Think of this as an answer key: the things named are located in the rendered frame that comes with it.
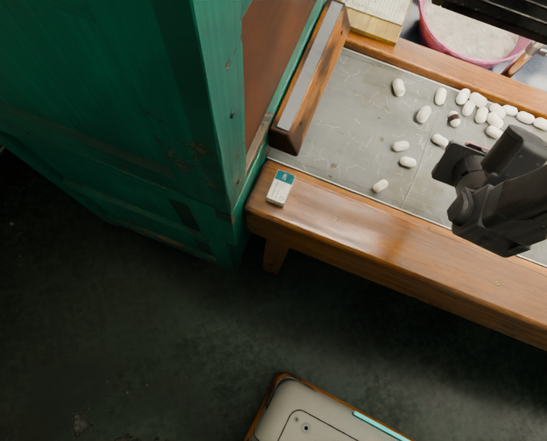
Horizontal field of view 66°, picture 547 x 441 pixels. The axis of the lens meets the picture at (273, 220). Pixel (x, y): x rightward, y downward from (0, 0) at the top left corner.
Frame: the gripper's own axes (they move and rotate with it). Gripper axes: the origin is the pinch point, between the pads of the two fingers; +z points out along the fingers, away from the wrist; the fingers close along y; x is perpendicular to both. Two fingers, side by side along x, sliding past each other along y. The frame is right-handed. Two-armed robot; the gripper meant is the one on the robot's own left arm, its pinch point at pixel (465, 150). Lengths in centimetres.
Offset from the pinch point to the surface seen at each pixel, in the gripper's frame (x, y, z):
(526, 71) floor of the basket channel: -10.0, -14.7, 40.2
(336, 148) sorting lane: 10.7, 20.1, 6.1
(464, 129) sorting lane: 1.2, -2.8, 17.0
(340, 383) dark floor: 95, -13, 21
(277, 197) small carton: 17.4, 27.0, -8.7
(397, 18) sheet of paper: -12.3, 18.2, 26.9
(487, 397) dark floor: 86, -61, 32
